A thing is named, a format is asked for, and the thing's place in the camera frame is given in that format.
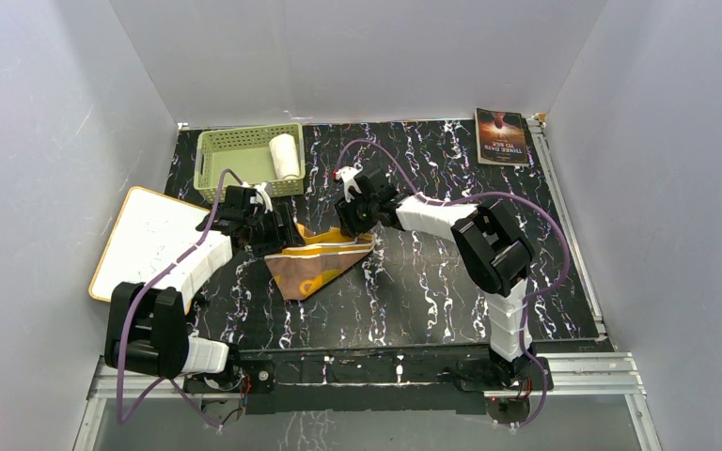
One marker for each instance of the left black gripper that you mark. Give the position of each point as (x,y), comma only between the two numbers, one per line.
(282,238)

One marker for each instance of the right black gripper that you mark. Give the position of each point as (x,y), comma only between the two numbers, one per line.
(351,225)

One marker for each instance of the yellow brown cloth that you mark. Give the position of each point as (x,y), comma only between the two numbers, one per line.
(301,271)

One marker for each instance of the white towel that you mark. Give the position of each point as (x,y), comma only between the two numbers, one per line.
(285,156)

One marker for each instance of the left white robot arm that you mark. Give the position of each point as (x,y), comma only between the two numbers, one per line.
(147,329)

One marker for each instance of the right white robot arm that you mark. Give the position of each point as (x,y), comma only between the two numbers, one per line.
(496,254)

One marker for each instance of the green plastic basket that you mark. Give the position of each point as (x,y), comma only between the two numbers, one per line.
(237,155)

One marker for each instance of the book with dark cover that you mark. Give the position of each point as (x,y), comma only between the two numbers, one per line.
(501,138)

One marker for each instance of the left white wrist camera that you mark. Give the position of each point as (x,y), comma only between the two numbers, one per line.
(259,196)

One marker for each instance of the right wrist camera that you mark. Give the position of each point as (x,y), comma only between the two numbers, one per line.
(346,177)

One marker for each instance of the whiteboard with yellow frame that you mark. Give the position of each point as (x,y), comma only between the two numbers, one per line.
(152,230)

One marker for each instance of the aluminium frame rail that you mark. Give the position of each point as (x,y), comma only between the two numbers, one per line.
(570,373)

